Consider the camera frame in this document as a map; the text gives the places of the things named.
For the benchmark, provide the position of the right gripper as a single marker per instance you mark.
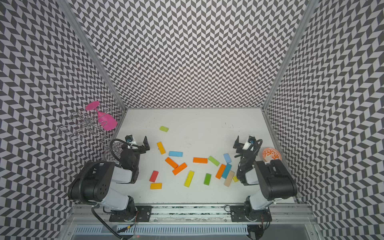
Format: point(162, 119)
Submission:
point(238, 145)

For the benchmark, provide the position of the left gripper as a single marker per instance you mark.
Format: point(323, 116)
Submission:
point(142, 148)

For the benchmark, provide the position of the orange block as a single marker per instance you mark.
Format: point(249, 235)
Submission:
point(180, 168)
point(173, 164)
point(200, 160)
point(220, 171)

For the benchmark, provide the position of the light green block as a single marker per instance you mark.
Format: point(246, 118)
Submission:
point(213, 161)

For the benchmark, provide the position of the teal block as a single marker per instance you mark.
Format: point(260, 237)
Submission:
point(226, 171)

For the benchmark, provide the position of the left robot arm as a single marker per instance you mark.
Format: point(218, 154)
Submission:
point(92, 186)

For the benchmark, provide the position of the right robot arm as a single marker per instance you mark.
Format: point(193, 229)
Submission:
point(273, 178)

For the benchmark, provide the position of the yellow-orange block upper left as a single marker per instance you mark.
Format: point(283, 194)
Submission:
point(161, 148)

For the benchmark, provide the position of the yellow-orange block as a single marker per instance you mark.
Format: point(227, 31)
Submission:
point(161, 148)
point(156, 186)

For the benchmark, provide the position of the pale blue block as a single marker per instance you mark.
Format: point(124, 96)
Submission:
point(227, 158)

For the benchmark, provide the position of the lime green block far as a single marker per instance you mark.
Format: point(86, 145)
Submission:
point(164, 129)

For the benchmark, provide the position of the sky blue block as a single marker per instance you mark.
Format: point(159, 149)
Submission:
point(175, 154)

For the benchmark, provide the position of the orange patterned cup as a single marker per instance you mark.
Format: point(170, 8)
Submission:
point(270, 154)

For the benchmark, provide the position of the red block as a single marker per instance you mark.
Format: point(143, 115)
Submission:
point(154, 176)

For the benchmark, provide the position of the tan wooden block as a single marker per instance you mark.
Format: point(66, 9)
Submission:
point(229, 178)

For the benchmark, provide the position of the pink plastic wine glass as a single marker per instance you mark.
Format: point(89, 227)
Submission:
point(106, 121)

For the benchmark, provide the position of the yellow-orange block bottom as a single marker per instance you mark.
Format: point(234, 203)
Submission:
point(156, 186)

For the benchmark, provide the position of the yellow block centre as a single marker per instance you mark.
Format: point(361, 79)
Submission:
point(189, 179)

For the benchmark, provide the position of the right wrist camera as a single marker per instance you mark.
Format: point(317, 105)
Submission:
point(249, 143)

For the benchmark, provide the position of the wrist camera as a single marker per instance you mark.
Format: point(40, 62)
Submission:
point(130, 140)
point(249, 143)

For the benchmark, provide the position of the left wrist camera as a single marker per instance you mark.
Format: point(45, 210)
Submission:
point(130, 140)

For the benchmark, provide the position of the wire glass rack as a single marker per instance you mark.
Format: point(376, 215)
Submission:
point(83, 126)

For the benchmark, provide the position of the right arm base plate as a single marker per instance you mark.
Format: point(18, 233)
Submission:
point(247, 214)

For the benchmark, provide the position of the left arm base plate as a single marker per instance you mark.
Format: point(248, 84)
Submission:
point(132, 214)

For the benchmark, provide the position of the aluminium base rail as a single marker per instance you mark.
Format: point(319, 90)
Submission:
point(282, 213)

